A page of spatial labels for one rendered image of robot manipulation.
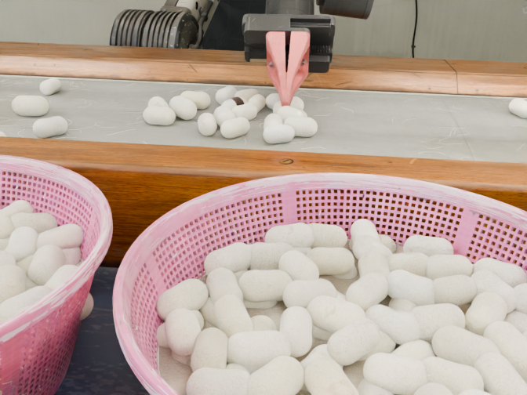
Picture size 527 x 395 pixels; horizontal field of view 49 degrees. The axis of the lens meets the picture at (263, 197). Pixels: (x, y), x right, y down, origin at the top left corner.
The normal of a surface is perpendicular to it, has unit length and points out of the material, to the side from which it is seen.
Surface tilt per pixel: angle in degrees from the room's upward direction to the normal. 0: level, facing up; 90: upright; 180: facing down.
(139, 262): 75
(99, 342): 0
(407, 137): 0
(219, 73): 45
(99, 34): 90
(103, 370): 0
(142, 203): 90
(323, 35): 127
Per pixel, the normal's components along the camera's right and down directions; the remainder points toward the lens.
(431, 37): -0.07, 0.41
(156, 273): 0.94, -0.18
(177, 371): 0.03, -0.91
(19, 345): 0.80, 0.51
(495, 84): -0.04, -0.35
